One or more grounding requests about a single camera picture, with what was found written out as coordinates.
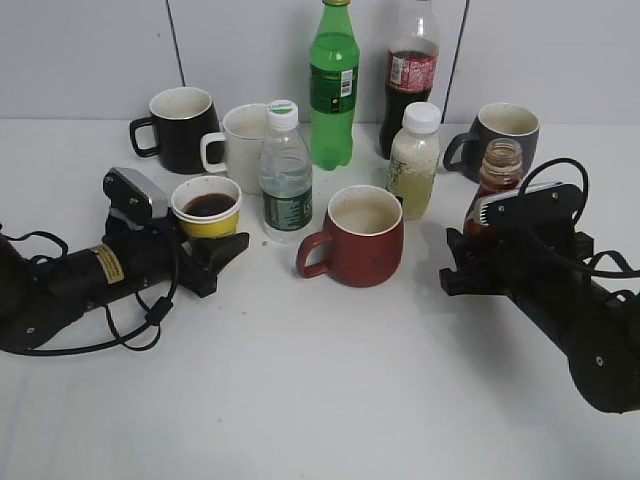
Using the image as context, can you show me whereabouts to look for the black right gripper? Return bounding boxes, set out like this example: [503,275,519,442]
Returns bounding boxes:
[439,220,594,296]

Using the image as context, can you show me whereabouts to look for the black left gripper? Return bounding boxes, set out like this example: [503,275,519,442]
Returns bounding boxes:
[102,207,249,299]

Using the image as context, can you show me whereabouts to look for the yellow paper cup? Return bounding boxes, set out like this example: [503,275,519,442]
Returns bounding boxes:
[170,175,243,239]

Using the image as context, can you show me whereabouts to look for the brown Nescafe coffee bottle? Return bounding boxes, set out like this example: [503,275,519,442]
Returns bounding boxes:
[463,138,524,242]

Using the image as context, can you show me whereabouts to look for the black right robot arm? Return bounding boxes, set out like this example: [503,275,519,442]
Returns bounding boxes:
[439,228,639,413]

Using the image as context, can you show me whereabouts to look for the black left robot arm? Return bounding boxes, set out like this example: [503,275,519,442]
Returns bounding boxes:
[1,210,250,357]

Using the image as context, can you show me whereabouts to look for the clear water bottle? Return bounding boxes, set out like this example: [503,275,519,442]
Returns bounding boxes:
[258,99,313,244]

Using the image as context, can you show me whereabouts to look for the white mug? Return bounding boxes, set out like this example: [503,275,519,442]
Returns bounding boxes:
[200,103,267,195]

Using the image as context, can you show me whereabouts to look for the black mug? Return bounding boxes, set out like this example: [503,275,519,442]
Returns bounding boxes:
[129,87,220,174]

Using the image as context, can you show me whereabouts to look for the dark grey mug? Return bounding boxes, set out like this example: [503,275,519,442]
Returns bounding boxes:
[442,102,540,182]

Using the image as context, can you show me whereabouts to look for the red mug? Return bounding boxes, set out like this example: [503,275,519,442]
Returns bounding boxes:
[295,185,404,288]

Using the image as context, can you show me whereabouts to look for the white-capped milky drink bottle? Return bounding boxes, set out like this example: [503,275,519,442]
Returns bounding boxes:
[386,102,441,221]

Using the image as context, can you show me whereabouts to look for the green soda bottle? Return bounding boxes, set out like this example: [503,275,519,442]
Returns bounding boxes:
[309,1,360,171]

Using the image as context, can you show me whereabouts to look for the cola bottle red label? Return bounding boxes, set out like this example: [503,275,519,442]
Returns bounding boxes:
[379,1,440,159]

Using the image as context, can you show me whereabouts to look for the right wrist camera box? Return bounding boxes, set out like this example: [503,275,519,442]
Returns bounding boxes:
[472,182,583,227]

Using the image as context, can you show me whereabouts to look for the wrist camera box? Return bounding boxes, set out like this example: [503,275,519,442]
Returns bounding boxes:
[472,182,583,227]
[103,167,169,229]

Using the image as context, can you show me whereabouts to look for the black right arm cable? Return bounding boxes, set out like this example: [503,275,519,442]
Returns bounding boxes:
[517,157,640,280]

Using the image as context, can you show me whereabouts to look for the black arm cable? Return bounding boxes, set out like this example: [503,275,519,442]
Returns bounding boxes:
[0,224,181,357]
[517,157,640,280]

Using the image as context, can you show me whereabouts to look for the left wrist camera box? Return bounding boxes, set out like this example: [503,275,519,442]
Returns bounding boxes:
[103,167,169,229]

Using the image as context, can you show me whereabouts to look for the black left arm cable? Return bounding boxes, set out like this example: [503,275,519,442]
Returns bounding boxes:
[0,224,181,357]

